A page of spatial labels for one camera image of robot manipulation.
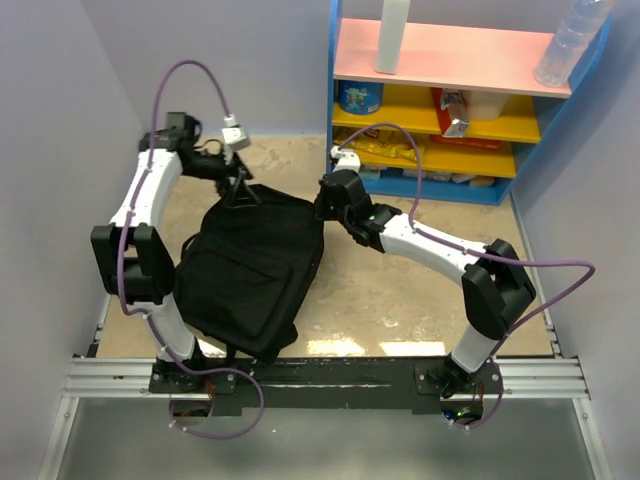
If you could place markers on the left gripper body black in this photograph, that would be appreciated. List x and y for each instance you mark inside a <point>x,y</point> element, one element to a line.
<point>214,167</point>

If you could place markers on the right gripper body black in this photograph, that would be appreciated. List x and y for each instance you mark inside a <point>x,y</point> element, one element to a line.
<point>325,210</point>

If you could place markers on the black student backpack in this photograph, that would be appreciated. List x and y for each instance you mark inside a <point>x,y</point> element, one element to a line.
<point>244,276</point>

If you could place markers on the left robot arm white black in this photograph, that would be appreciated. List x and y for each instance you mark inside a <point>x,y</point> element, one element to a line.
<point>134,263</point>

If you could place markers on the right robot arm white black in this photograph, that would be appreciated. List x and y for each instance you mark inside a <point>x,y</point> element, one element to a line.
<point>495,286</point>

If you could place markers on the yellow chips bag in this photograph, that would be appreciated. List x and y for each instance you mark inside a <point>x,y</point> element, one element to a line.
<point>390,144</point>

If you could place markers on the blue round tin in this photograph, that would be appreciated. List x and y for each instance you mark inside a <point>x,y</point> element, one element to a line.
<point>358,97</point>

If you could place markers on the colourful wooden shelf unit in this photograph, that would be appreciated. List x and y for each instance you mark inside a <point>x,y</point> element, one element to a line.
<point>460,58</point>

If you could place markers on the red flat packet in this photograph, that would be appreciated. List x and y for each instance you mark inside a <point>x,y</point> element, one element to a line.
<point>476,143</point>

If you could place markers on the white plastic tub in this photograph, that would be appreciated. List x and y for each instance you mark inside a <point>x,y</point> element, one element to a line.
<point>484,106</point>

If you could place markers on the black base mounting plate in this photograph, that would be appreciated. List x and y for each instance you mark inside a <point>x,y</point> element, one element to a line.
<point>415,384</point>

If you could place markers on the white tall bottle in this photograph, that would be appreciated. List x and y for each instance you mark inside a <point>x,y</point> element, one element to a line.
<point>391,33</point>

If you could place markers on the clear plastic water bottle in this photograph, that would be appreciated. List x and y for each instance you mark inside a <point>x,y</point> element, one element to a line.
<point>574,34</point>

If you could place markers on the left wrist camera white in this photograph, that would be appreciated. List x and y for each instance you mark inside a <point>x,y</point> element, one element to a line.
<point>234,137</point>

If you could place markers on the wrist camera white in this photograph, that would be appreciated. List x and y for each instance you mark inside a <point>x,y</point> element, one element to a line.
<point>234,137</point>
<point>345,159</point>

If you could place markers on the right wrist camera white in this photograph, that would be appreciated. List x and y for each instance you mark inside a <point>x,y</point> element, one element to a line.
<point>345,159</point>

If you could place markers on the aluminium rail frame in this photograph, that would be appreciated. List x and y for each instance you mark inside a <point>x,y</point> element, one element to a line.
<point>110,426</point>

